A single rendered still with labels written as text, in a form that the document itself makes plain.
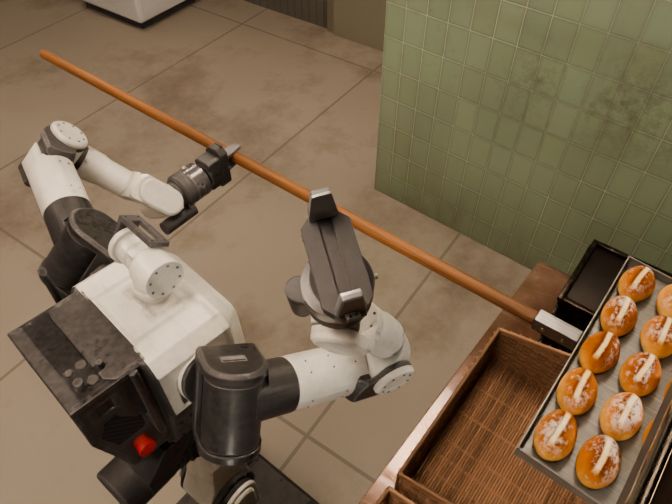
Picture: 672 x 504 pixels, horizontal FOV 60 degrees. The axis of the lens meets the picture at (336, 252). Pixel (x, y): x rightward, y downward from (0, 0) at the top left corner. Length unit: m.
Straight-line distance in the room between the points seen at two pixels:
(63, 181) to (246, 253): 1.79
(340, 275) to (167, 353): 0.40
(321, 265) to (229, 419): 0.35
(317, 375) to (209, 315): 0.20
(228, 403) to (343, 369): 0.21
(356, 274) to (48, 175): 0.78
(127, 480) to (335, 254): 0.78
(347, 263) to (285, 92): 3.43
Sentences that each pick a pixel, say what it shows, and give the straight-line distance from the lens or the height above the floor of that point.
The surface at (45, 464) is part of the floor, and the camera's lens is 2.57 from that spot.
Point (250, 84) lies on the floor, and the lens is 4.12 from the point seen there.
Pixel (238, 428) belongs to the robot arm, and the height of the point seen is 1.36.
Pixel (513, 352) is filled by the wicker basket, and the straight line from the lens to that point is 1.84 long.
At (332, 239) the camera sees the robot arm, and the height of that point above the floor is 1.70.
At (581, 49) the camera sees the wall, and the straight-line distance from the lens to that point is 2.32.
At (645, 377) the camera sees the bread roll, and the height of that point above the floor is 1.23.
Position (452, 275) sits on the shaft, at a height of 1.21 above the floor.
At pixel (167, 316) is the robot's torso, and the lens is 0.97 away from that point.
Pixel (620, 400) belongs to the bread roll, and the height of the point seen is 1.23.
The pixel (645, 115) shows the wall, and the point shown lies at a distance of 2.35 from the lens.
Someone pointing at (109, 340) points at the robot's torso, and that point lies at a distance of 0.97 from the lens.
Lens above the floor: 2.16
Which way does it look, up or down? 48 degrees down
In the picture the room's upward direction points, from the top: straight up
